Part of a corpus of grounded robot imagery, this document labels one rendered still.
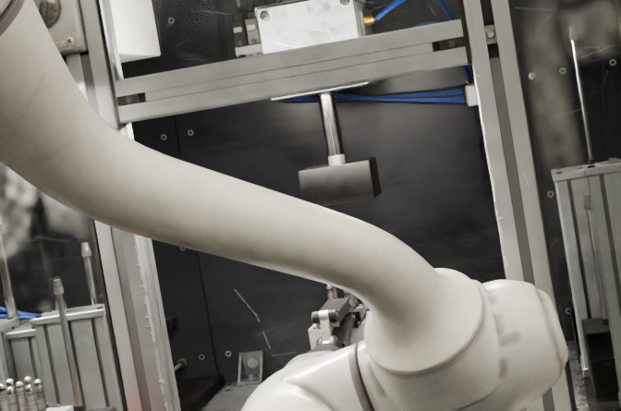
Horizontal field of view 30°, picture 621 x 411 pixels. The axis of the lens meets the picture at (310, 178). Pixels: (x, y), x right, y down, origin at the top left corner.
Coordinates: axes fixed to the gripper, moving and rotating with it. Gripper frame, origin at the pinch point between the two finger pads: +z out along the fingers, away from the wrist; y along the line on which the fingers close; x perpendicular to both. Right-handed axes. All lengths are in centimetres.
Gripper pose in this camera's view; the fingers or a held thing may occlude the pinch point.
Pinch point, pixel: (354, 342)
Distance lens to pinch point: 133.0
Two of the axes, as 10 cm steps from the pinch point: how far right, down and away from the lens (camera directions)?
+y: -1.7, -9.8, -0.7
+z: 1.8, -1.0, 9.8
